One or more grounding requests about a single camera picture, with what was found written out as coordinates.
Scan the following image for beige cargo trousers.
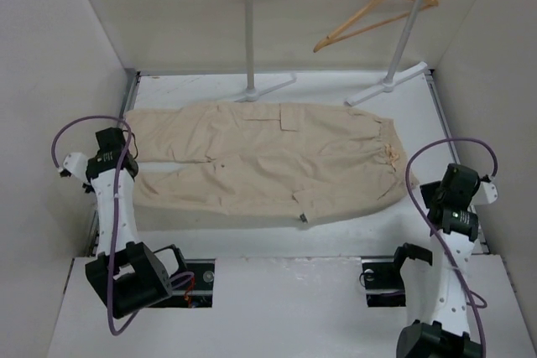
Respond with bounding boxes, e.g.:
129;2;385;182
126;101;418;225

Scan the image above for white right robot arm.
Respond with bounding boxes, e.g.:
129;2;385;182
388;163;498;357

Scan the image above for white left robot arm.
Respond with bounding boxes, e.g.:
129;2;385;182
57;127;194;322

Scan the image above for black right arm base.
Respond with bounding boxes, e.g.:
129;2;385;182
359;258;406;308

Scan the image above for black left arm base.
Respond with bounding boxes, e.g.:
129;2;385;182
152;259;216;309

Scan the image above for wooden clothes hanger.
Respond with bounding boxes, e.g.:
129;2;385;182
313;0;416;53

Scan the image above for white metal clothes rack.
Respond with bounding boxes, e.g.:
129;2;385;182
242;0;441;107

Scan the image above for left aluminium side rail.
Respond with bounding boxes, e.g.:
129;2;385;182
86;69;140;256

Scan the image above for aluminium side rail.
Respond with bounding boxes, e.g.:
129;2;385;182
86;69;140;256
425;70;490;255

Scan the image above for right aluminium side rail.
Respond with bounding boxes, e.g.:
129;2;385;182
425;70;490;255

